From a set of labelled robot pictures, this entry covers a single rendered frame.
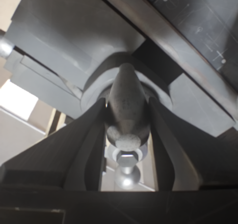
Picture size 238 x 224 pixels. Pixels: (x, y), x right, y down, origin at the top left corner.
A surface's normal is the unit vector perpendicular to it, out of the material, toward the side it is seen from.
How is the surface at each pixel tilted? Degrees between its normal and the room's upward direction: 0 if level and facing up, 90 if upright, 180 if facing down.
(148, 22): 90
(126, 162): 90
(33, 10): 90
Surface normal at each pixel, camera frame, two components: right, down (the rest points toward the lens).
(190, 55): -0.02, 0.61
